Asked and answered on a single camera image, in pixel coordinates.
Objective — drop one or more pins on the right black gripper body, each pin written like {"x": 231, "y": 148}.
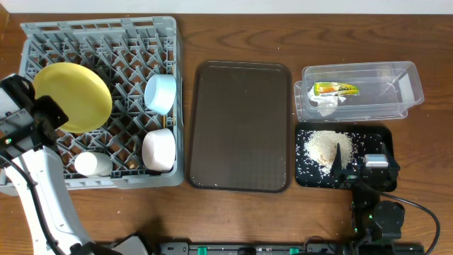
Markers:
{"x": 357, "y": 177}

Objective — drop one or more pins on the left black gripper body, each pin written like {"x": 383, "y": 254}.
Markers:
{"x": 49, "y": 115}

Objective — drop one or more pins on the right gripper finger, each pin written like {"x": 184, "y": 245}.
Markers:
{"x": 337, "y": 162}
{"x": 387, "y": 154}

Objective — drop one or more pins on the rice and food scraps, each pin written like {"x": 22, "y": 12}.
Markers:
{"x": 316, "y": 150}

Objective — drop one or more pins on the yellow round plate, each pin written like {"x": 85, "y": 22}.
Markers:
{"x": 80, "y": 93}

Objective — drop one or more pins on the white paper napkin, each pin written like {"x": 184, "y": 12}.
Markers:
{"x": 326, "y": 105}

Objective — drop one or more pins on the white plastic cup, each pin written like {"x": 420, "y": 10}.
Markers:
{"x": 93, "y": 164}

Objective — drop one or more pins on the green orange snack wrapper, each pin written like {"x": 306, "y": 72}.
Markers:
{"x": 335, "y": 89}

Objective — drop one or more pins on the light blue bowl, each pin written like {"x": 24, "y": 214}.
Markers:
{"x": 160, "y": 93}

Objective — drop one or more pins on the pink round bowl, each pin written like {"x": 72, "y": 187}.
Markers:
{"x": 159, "y": 150}

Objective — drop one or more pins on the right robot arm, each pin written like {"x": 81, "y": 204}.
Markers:
{"x": 376, "y": 222}

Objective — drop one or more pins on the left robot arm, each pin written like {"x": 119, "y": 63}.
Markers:
{"x": 30, "y": 158}

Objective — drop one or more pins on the clear plastic waste bin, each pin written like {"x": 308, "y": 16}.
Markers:
{"x": 387, "y": 91}

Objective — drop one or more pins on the black plastic tray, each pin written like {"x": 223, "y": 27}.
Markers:
{"x": 342, "y": 127}

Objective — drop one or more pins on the grey plastic dish rack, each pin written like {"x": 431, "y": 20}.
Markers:
{"x": 125, "y": 53}

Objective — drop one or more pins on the dark brown serving tray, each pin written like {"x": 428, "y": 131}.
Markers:
{"x": 240, "y": 133}

